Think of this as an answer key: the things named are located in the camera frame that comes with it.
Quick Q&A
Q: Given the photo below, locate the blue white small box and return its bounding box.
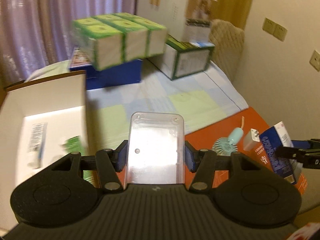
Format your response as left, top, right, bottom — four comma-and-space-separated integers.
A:
259, 121, 302, 185

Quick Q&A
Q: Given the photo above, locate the mint handheld fan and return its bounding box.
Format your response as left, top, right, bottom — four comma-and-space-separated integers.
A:
212, 116, 245, 156

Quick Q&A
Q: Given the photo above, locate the white power adapter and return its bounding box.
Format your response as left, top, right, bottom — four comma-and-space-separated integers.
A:
243, 128, 260, 151

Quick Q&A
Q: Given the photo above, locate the clear plastic case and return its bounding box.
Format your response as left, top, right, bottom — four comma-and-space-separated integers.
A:
124, 112, 185, 187

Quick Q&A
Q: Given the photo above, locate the red Motul cardboard sheet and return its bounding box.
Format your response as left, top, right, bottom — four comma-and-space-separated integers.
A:
183, 106, 309, 196

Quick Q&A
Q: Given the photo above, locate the checked blue green cloth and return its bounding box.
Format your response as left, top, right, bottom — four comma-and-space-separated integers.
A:
26, 60, 250, 151

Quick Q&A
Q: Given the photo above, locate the brown open shoe box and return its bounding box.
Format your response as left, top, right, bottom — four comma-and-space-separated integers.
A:
1, 71, 89, 230

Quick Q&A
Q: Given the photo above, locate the blue flat box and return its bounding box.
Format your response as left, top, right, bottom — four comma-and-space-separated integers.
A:
68, 47, 143, 90

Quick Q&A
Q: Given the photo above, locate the green white carton box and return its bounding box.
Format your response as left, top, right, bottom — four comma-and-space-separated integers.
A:
149, 35, 215, 80

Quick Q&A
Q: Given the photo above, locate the green tissue pack bundle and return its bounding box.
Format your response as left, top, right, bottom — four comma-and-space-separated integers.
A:
71, 12, 168, 71

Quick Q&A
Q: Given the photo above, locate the beige quilted chair cover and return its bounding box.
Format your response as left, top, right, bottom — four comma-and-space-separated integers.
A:
209, 19, 245, 82

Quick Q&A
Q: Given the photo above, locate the tall white product box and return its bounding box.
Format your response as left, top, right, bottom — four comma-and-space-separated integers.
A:
167, 0, 217, 42

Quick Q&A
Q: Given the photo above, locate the purple curtain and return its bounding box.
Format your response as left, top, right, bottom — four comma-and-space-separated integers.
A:
1, 0, 136, 86

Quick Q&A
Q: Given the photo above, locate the wall socket plate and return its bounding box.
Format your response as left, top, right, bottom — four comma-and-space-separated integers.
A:
309, 50, 320, 72

